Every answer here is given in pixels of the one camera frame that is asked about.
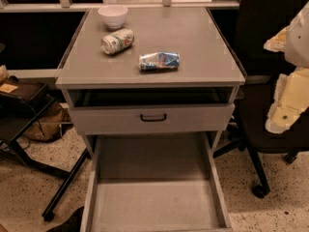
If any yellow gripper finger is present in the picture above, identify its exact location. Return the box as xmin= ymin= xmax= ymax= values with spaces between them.
xmin=264 ymin=27 xmax=287 ymax=52
xmin=266 ymin=68 xmax=309 ymax=133

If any blue silver redbull can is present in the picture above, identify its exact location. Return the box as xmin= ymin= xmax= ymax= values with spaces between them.
xmin=138 ymin=52 xmax=180 ymax=72

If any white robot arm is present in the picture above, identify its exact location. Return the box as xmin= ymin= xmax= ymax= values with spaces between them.
xmin=264 ymin=2 xmax=309 ymax=133

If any closed grey top drawer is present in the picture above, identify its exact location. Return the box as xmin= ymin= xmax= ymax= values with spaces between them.
xmin=70 ymin=104 xmax=235 ymax=135

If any grey drawer cabinet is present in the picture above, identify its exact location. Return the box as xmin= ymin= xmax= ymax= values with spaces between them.
xmin=55 ymin=6 xmax=247 ymax=232

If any green white soda can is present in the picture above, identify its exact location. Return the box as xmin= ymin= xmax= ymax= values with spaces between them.
xmin=101 ymin=29 xmax=134 ymax=55

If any open grey middle drawer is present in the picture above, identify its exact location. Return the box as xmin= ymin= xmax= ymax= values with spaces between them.
xmin=80 ymin=132 xmax=234 ymax=232

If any black office chair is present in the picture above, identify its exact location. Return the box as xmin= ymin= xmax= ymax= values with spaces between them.
xmin=213 ymin=0 xmax=309 ymax=198

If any white ceramic bowl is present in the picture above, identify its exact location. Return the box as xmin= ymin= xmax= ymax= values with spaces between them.
xmin=98 ymin=5 xmax=128 ymax=29

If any brown bag on floor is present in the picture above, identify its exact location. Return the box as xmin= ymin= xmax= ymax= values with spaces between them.
xmin=24 ymin=101 xmax=73 ymax=142

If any black side table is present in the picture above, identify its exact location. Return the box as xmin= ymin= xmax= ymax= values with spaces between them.
xmin=0 ymin=76 xmax=89 ymax=221

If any yellow sticky note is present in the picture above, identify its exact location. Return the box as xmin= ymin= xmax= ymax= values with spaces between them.
xmin=0 ymin=83 xmax=17 ymax=94

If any black drawer handle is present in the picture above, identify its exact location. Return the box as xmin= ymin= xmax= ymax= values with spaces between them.
xmin=140 ymin=113 xmax=167 ymax=123

